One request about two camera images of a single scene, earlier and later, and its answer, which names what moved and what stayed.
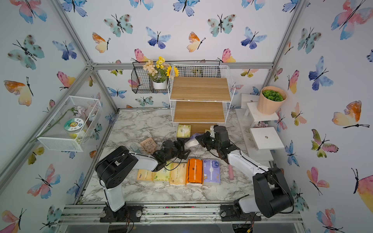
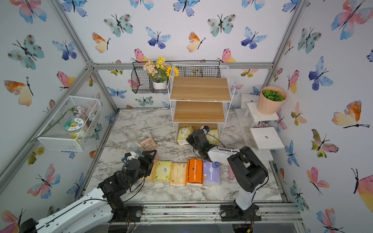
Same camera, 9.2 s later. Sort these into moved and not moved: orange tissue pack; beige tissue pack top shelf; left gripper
Moved: left gripper
Not moved: beige tissue pack top shelf; orange tissue pack
